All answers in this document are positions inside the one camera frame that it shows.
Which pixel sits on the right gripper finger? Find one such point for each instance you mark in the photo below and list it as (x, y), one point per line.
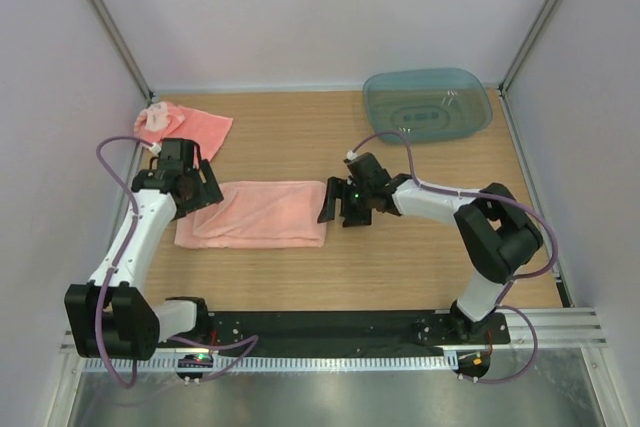
(334, 191)
(355, 214)

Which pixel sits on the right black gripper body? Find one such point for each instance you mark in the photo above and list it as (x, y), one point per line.
(356, 192)

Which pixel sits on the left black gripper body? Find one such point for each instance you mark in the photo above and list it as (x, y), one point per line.
(189, 203)

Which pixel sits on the light pink towel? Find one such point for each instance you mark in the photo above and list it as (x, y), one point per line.
(258, 215)

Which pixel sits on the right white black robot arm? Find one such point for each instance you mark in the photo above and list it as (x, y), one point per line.
(497, 232)

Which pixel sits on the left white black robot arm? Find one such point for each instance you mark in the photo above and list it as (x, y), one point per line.
(109, 314)

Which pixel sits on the coral pink printed towel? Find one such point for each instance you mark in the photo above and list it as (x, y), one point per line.
(167, 120)

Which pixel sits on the blue translucent plastic tub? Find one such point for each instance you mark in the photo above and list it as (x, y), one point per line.
(426, 106)

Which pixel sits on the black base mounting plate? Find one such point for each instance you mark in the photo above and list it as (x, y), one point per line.
(352, 334)

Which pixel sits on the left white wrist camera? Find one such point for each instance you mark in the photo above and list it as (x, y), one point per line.
(154, 148)

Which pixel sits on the white slotted cable duct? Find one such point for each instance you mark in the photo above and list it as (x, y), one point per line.
(201, 364)

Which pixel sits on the left aluminium frame post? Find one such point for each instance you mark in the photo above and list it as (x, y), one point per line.
(112, 31)

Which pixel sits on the aluminium frame post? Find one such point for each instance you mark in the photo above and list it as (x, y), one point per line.
(112, 31)
(541, 21)

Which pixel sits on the aluminium front rail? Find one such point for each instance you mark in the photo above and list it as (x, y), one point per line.
(547, 328)

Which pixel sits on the right aluminium frame post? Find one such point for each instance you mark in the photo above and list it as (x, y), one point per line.
(541, 21)

